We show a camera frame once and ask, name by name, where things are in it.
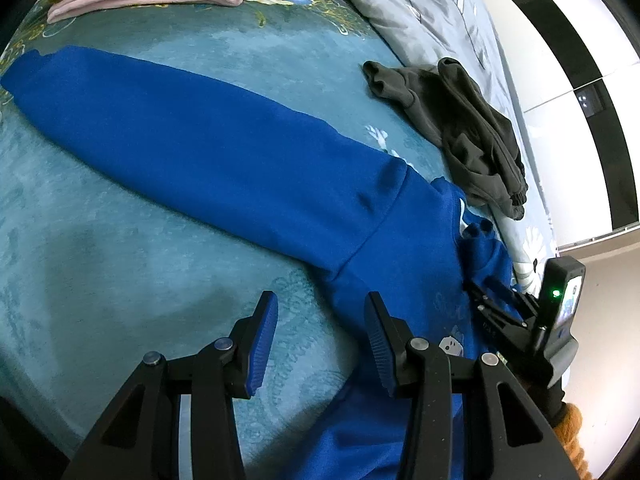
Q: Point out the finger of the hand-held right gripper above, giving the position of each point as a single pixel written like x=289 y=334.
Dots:
x=515 y=292
x=495 y=310

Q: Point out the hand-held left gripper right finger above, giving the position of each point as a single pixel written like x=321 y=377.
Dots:
x=377 y=345

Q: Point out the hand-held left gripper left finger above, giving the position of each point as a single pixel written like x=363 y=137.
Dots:
x=260 y=345

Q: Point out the blue sweatshirt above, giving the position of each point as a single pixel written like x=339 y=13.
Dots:
x=200 y=150

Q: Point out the white wardrobe with black strip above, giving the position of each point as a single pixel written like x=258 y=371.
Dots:
x=575 y=160

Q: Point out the dark grey fleece pants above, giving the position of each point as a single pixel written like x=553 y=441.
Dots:
x=475 y=135

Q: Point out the teal floral blanket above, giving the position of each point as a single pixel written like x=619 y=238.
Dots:
x=100 y=260

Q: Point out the dark wardrobe control panel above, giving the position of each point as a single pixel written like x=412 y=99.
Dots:
x=591 y=101

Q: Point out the grey-blue floral quilt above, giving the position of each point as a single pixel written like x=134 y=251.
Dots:
x=425 y=20

